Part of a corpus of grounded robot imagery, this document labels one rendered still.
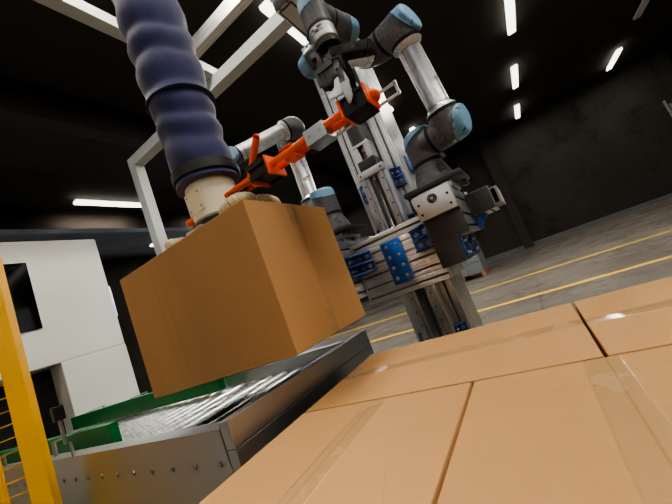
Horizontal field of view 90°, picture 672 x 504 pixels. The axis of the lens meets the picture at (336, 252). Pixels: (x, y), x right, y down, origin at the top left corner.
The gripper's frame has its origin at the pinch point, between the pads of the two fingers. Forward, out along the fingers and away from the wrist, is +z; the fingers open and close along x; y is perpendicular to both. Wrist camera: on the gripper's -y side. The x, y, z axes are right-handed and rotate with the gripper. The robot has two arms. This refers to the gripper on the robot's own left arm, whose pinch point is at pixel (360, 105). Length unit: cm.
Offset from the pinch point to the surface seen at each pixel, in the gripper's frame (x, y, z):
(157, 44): 9, 53, -56
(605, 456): 43, -21, 67
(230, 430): 34, 42, 62
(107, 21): -58, 166, -204
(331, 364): -7, 42, 63
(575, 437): 39, -19, 67
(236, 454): 34, 42, 67
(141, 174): -158, 325, -180
